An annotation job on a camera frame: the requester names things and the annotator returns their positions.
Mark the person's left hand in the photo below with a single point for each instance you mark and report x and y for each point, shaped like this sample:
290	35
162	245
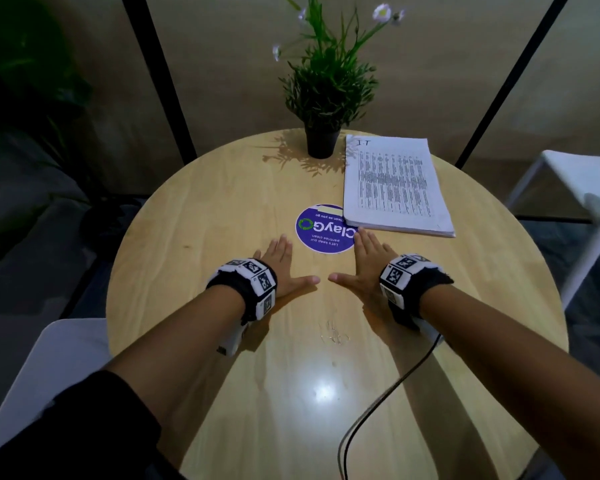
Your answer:
280	264

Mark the person's right hand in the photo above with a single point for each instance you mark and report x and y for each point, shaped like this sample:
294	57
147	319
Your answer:
370	264

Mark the stack of white printed papers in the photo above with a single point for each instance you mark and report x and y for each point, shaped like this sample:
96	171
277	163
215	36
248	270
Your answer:
395	184

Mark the person's left forearm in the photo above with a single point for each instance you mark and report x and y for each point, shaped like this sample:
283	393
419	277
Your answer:
180	349

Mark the person's right forearm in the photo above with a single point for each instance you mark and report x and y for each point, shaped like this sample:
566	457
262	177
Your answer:
520	364

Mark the person's black sleeve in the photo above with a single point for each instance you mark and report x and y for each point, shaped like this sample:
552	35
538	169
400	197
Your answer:
80	434

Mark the black right wristband with markers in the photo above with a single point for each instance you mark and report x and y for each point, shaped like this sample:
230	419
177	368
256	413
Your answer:
415	284

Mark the round purple sticker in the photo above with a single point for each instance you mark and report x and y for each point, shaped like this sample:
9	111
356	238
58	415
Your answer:
320	229

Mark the small potted green plant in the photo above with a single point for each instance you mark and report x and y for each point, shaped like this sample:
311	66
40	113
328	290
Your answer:
327	89

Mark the white metal chair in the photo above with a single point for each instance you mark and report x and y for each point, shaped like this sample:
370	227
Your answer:
590	179

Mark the large leafy potted plant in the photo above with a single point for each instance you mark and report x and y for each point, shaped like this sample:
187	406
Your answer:
30	84

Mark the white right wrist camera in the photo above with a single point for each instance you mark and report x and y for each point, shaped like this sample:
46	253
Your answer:
430	329

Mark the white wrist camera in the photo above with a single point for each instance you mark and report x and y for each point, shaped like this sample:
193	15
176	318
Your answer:
430	329
232	339

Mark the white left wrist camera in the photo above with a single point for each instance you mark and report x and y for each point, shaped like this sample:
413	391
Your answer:
232	339

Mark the black partition frame post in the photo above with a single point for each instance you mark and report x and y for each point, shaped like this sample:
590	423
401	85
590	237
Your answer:
512	79
157	77

